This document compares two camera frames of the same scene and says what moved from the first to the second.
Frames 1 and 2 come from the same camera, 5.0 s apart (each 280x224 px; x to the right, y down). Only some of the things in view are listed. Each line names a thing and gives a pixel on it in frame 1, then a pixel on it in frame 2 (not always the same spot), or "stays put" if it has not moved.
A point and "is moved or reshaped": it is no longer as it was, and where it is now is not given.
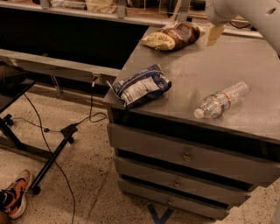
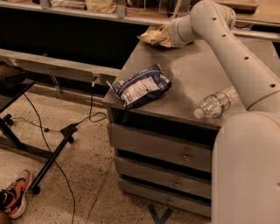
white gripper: [218, 15] → [174, 34]
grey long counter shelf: [86, 72] stays put
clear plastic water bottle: [216, 103] stays put
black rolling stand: [10, 87] stays put
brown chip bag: [175, 37] is moved or reshaped
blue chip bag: [141, 87] stays put
